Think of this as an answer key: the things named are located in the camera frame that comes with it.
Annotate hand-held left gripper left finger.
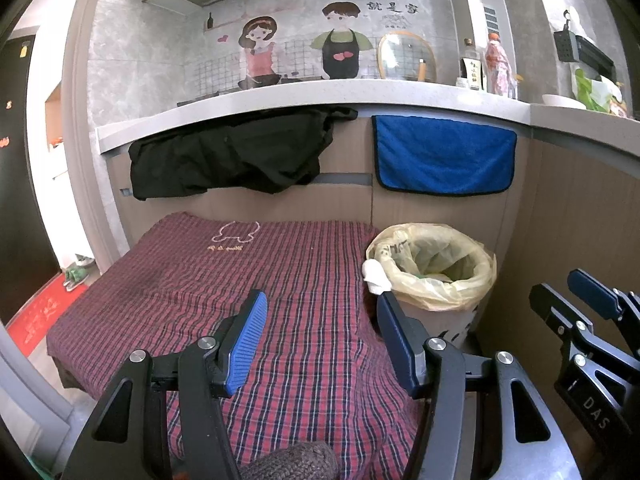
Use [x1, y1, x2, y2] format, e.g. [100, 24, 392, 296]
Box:
[62, 289, 269, 480]

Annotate red plaid cloth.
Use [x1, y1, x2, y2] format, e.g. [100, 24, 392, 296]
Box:
[46, 211, 426, 480]

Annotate dark sauce bottle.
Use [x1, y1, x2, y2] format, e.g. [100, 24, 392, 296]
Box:
[459, 37, 483, 92]

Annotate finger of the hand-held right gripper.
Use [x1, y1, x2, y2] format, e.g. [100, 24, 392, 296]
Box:
[529, 283, 640, 391]
[567, 268, 640, 346]

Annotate white trash bin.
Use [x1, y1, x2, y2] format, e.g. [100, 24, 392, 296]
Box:
[402, 287, 488, 351]

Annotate yellow plastic bin liner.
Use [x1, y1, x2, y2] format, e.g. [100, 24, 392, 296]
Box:
[366, 223, 497, 311]

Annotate black hanging utensil holder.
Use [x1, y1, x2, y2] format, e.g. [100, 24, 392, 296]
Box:
[552, 8, 581, 63]

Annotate green slippers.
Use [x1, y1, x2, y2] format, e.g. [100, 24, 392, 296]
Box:
[62, 254, 95, 292]

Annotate glass pot lid wooden rim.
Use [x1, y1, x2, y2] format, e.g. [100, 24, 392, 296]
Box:
[377, 31, 438, 82]

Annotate orange-capped plastic bottle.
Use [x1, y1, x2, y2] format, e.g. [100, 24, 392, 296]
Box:
[484, 32, 516, 97]

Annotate blue towel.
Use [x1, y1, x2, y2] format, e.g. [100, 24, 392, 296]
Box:
[371, 115, 518, 196]

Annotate white bowl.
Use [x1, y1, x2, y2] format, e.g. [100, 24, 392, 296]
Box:
[541, 94, 586, 110]

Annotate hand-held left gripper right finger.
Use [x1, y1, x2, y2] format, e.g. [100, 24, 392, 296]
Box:
[376, 292, 583, 480]

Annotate black dish rack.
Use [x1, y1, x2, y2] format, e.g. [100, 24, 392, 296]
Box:
[575, 35, 617, 78]

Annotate person's left forearm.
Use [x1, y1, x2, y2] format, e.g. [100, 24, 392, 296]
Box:
[240, 441, 341, 480]

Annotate green white plastic bag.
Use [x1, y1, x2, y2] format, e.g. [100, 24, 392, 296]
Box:
[572, 67, 626, 113]

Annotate white tissue wad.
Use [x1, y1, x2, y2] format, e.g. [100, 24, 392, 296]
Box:
[362, 258, 393, 296]

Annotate cartoon wall sticker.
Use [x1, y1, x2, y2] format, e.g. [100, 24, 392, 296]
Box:
[202, 0, 421, 91]

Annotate red floor mat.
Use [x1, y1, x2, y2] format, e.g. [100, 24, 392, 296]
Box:
[6, 271, 90, 346]

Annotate black refrigerator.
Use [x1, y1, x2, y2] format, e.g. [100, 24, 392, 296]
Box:
[0, 35, 63, 326]

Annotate black cloth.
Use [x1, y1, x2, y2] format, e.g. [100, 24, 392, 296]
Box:
[129, 106, 358, 201]

